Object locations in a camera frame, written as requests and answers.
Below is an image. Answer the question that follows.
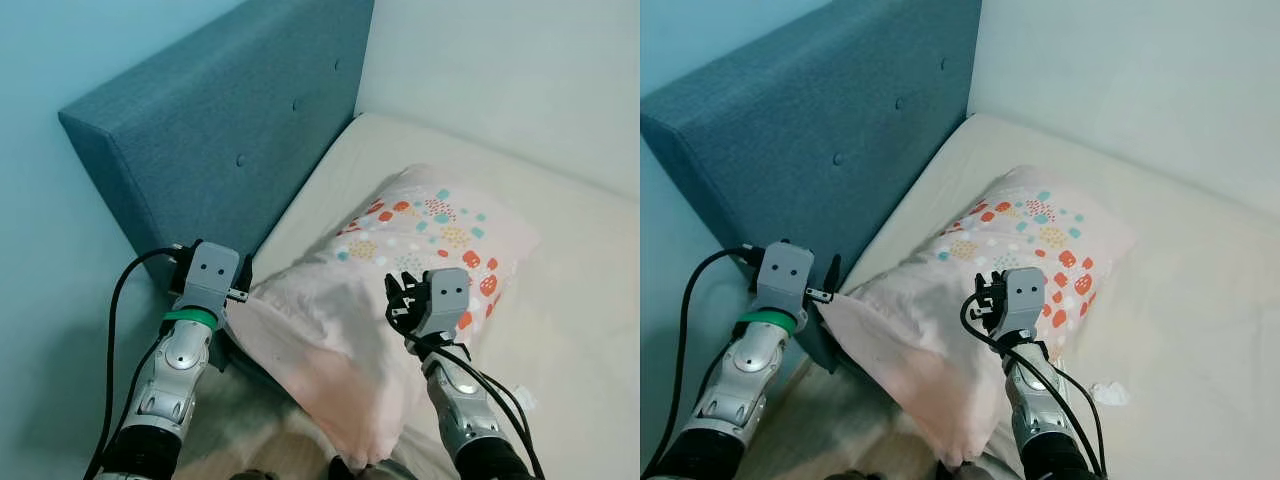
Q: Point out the pink patterned pillow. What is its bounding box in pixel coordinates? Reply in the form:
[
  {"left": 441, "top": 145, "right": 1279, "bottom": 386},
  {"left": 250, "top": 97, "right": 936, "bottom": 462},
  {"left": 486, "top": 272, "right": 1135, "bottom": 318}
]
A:
[
  {"left": 222, "top": 165, "right": 541, "bottom": 471},
  {"left": 815, "top": 165, "right": 1136, "bottom": 471}
]

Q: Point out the cream mattress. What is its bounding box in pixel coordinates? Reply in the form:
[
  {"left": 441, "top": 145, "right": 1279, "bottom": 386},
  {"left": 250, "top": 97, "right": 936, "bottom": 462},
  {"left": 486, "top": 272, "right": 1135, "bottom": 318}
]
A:
[
  {"left": 760, "top": 112, "right": 1280, "bottom": 480},
  {"left": 180, "top": 112, "right": 641, "bottom": 480}
]

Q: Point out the grey right robot leg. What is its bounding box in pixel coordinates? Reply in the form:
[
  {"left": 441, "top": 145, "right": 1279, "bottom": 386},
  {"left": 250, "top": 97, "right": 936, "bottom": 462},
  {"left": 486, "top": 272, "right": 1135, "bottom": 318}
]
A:
[
  {"left": 328, "top": 455, "right": 396, "bottom": 480},
  {"left": 935, "top": 458, "right": 991, "bottom": 480}
]

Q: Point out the blue fabric headboard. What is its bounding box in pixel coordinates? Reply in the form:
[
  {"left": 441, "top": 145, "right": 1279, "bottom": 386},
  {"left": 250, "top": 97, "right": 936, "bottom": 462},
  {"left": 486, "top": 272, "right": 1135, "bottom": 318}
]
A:
[
  {"left": 58, "top": 0, "right": 376, "bottom": 401},
  {"left": 640, "top": 0, "right": 983, "bottom": 373}
]

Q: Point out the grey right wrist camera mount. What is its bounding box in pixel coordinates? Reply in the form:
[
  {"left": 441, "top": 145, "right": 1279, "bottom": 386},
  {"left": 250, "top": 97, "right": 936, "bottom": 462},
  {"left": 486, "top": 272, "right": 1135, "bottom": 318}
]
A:
[
  {"left": 1000, "top": 268, "right": 1047, "bottom": 341},
  {"left": 418, "top": 268, "right": 471, "bottom": 339}
]

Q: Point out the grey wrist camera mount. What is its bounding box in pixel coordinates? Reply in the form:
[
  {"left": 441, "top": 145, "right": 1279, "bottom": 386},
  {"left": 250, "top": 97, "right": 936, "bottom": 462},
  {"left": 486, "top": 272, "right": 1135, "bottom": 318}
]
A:
[
  {"left": 1000, "top": 268, "right": 1047, "bottom": 341},
  {"left": 172, "top": 240, "right": 243, "bottom": 313},
  {"left": 418, "top": 268, "right": 471, "bottom": 339},
  {"left": 752, "top": 242, "right": 816, "bottom": 313}
]

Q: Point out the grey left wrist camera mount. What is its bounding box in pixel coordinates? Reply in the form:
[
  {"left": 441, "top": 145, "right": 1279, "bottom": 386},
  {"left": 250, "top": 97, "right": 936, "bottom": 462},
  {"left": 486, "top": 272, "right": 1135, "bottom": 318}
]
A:
[
  {"left": 752, "top": 242, "right": 816, "bottom": 313},
  {"left": 172, "top": 240, "right": 243, "bottom": 313}
]

